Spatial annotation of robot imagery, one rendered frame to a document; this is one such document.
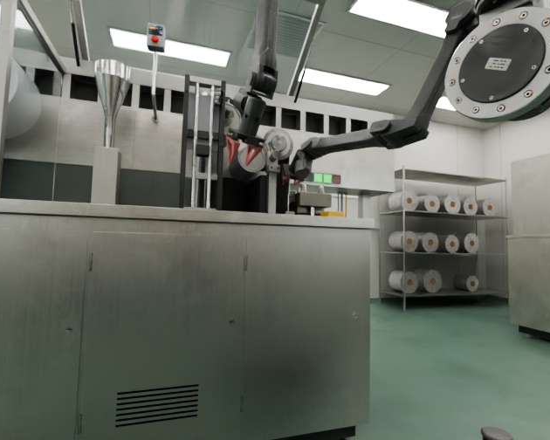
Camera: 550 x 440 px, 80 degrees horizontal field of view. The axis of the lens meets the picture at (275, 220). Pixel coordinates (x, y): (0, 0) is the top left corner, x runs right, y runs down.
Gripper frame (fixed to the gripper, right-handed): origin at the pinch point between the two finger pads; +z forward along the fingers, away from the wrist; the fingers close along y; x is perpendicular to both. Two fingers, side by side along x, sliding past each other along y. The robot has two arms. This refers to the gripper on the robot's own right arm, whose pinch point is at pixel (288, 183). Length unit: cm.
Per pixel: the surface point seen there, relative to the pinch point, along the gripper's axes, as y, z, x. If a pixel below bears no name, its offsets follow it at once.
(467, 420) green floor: 83, 36, -104
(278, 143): -6.9, -12.1, 12.6
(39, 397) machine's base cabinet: -86, 14, -78
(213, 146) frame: -36.8, -15.0, 3.0
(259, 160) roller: -14.5, -5.7, 7.3
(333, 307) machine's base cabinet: 9, 2, -59
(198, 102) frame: -44, -25, 16
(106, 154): -78, 1, 8
